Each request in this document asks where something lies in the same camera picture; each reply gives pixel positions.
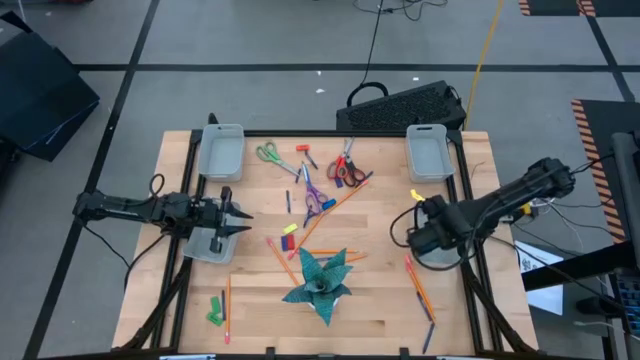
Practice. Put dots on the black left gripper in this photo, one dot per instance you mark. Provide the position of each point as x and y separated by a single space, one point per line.
207 216

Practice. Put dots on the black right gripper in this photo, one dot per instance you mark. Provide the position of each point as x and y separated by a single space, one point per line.
440 230

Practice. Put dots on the black pen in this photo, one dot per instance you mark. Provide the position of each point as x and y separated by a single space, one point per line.
311 160
288 201
223 305

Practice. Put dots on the bright blue eraser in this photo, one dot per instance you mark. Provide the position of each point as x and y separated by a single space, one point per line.
329 204

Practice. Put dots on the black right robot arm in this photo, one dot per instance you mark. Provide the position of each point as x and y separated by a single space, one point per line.
505 197

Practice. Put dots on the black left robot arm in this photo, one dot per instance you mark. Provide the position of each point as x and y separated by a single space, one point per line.
125 206

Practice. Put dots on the grey plastic bin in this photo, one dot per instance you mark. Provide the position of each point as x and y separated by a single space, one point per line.
447 256
220 155
200 247
429 157

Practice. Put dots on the yellow tag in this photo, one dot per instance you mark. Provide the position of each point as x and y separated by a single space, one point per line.
416 195

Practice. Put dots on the dark blue eraser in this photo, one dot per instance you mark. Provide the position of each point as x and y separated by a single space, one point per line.
284 243

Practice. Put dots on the red eraser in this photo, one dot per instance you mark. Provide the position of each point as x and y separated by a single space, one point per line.
291 242

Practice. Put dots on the red marker pen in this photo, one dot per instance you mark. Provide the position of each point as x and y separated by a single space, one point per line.
307 236

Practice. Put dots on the orange eraser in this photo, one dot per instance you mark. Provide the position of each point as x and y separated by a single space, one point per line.
302 148

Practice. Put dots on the green marker clip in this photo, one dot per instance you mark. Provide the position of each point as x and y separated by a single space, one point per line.
216 320

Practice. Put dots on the white paper sheet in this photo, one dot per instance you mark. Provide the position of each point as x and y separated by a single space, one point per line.
547 257

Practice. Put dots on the black perforated computer case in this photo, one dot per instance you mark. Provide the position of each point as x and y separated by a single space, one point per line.
400 107

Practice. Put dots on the black desk beam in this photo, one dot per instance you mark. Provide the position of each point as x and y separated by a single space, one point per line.
575 265

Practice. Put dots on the black hazard-striped mat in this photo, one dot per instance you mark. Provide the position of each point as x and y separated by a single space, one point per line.
555 6
600 120

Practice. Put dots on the computer keyboard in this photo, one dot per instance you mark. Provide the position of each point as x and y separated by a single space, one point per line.
631 300

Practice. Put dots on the large black case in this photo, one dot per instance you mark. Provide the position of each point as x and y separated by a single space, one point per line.
40 95

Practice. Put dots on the grey post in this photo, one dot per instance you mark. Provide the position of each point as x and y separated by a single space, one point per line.
625 175

